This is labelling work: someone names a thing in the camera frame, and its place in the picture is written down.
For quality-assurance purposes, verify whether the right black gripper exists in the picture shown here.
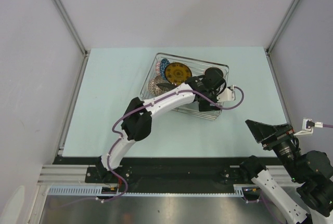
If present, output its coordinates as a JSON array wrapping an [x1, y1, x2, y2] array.
[[245, 118, 303, 181]]

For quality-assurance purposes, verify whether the red and black mug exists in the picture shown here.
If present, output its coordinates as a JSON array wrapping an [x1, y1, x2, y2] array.
[[204, 67, 225, 85]]

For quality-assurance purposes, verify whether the steel wire dish rack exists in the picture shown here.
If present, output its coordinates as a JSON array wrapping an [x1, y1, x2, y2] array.
[[140, 52, 229, 120]]

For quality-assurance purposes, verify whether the yellow patterned round plate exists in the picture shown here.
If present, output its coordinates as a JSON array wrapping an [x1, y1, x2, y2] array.
[[164, 62, 192, 85]]

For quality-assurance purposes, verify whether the black floral square plate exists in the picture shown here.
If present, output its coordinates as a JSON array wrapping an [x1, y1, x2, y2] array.
[[157, 83, 177, 91]]

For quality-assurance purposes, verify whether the blue triangle patterned bowl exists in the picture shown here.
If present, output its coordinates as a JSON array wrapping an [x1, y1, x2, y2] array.
[[155, 58, 170, 80]]

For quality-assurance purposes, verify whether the red patterned white bowl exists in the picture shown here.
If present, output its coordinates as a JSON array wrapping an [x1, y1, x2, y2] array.
[[147, 75, 167, 96]]

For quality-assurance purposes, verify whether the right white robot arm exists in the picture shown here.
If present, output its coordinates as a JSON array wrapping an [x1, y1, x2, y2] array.
[[240, 118, 332, 223]]

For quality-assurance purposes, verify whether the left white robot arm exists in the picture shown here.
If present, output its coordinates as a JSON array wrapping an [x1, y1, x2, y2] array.
[[96, 69, 227, 182]]

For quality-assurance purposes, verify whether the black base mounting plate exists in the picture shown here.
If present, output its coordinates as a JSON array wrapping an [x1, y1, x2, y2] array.
[[53, 157, 287, 194]]

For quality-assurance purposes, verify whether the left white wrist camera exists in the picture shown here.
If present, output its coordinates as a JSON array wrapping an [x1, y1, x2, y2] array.
[[217, 85, 236, 103]]

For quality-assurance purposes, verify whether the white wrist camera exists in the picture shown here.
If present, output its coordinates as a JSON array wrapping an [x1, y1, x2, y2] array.
[[217, 85, 236, 103], [294, 118, 324, 136]]

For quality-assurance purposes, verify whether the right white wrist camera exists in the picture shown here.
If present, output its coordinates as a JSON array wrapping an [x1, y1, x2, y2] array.
[[294, 118, 324, 136]]

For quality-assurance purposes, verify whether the right slotted cable duct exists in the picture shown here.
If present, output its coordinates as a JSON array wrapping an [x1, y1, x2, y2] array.
[[233, 184, 260, 197]]

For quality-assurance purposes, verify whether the slotted cable duct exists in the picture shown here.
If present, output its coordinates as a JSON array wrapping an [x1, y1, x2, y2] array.
[[48, 185, 119, 196], [233, 184, 260, 197]]

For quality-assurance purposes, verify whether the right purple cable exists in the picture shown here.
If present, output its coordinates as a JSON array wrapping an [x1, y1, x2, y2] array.
[[260, 123, 333, 222]]

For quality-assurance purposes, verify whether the left slotted cable duct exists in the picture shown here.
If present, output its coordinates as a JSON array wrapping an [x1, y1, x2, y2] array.
[[48, 185, 119, 196]]

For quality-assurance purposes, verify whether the aluminium frame rail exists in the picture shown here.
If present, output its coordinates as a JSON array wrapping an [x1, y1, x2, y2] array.
[[37, 165, 88, 186]]

